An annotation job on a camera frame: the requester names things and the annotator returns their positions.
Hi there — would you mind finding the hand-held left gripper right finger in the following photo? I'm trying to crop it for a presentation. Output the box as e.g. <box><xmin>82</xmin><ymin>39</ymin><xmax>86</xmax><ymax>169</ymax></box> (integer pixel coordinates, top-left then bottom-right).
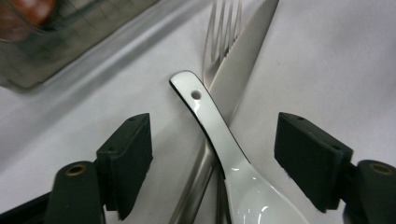
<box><xmin>274</xmin><ymin>112</ymin><xmax>354</xmax><ymax>214</ymax></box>

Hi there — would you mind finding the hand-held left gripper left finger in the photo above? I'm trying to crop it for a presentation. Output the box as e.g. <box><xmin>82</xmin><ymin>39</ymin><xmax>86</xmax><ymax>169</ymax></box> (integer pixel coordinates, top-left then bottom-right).
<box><xmin>96</xmin><ymin>113</ymin><xmax>153</xmax><ymax>220</ymax></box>

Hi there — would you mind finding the white ceramic spoon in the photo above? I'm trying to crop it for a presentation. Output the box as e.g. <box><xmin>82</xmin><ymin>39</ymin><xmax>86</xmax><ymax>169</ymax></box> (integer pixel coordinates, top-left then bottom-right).
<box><xmin>169</xmin><ymin>70</ymin><xmax>311</xmax><ymax>224</ymax></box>

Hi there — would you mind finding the metal knife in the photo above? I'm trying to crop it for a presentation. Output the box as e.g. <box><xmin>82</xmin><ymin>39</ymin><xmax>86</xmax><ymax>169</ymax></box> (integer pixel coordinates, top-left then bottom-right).
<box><xmin>168</xmin><ymin>0</ymin><xmax>280</xmax><ymax>224</ymax></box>

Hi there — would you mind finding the metal fork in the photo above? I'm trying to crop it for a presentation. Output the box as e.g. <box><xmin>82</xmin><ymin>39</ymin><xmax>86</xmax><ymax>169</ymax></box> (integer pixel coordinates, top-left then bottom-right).
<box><xmin>201</xmin><ymin>0</ymin><xmax>245</xmax><ymax>224</ymax></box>

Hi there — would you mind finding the grey translucent plastic bin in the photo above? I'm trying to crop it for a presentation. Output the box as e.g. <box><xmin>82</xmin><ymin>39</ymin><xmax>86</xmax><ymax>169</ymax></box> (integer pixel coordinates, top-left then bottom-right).
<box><xmin>0</xmin><ymin>0</ymin><xmax>160</xmax><ymax>90</ymax></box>

